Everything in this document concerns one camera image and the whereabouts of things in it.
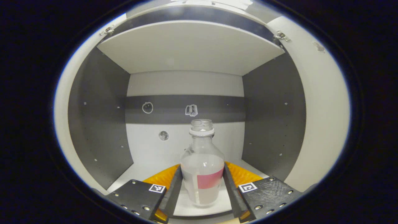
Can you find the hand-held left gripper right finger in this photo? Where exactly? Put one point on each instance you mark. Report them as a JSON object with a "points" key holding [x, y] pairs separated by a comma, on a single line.
{"points": [[231, 196]]}

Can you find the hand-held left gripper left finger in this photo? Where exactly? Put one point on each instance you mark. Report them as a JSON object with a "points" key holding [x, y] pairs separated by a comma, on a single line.
{"points": [[174, 196]]}

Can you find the clear plastic bottle pink label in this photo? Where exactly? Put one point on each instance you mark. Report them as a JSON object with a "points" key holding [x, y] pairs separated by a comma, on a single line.
{"points": [[202, 155]]}

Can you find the white cabinet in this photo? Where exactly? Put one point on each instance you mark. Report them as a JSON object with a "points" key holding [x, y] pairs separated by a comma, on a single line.
{"points": [[186, 84]]}

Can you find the white cabinet door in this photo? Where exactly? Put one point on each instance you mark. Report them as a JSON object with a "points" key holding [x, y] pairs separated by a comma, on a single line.
{"points": [[323, 109], [62, 118]]}

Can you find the white cabinet shelf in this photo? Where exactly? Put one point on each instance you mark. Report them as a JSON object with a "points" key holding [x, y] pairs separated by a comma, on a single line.
{"points": [[199, 211], [186, 46]]}

